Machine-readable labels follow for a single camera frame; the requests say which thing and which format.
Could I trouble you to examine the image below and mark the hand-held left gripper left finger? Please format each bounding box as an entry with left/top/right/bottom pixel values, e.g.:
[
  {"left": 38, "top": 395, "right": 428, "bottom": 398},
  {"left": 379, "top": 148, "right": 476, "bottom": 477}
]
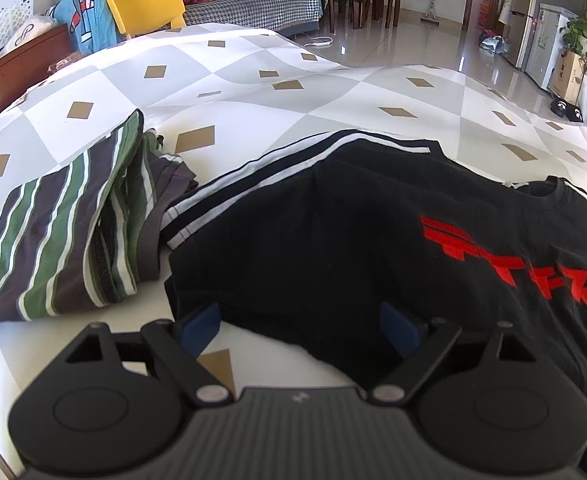
[{"left": 66, "top": 303, "right": 234, "bottom": 406}]

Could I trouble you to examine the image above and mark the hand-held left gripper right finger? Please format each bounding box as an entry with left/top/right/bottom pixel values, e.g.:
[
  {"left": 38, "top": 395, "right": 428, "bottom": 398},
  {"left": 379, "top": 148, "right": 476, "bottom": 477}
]
[{"left": 371, "top": 301, "right": 539, "bottom": 406}]

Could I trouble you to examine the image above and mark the black t-shirt red print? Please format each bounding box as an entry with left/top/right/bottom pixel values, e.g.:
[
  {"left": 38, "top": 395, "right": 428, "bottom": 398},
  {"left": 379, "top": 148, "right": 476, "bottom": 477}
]
[{"left": 161, "top": 129, "right": 587, "bottom": 461}]

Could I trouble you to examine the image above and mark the green grey striped shirt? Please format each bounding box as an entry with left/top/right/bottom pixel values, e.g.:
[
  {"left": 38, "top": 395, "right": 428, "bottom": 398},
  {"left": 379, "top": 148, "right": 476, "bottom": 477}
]
[{"left": 0, "top": 109, "right": 198, "bottom": 341}]

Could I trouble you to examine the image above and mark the plastic bag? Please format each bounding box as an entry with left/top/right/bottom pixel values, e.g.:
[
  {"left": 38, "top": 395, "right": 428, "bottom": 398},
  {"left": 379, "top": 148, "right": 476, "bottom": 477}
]
[{"left": 478, "top": 30, "right": 511, "bottom": 56}]

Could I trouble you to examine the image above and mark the cardboard box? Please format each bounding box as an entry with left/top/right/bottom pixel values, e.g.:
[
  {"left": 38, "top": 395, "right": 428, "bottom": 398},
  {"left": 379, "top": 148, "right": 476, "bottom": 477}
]
[{"left": 548, "top": 50, "right": 587, "bottom": 106}]

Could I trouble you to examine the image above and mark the brown wooden cabinet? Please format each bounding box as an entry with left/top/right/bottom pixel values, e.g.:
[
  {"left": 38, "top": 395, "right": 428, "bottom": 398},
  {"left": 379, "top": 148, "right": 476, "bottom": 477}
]
[{"left": 0, "top": 25, "right": 77, "bottom": 146}]

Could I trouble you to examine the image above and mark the white cabinet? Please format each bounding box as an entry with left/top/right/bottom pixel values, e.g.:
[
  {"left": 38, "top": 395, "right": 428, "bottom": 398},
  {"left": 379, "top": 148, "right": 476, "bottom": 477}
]
[{"left": 521, "top": 2, "right": 581, "bottom": 91}]

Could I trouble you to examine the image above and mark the houndstooth covered sofa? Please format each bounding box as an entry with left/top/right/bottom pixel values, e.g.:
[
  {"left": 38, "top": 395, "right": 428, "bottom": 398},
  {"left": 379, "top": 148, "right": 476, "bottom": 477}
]
[{"left": 181, "top": 0, "right": 321, "bottom": 36}]

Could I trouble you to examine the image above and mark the yellow plastic chair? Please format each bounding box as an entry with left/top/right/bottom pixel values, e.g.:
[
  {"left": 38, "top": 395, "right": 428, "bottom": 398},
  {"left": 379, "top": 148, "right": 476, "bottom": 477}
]
[{"left": 106, "top": 0, "right": 187, "bottom": 41}]

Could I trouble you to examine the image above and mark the blue cartoon print cloth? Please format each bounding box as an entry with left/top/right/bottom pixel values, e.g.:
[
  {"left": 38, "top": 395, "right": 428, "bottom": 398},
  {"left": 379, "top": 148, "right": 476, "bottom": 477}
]
[{"left": 44, "top": 0, "right": 124, "bottom": 56}]

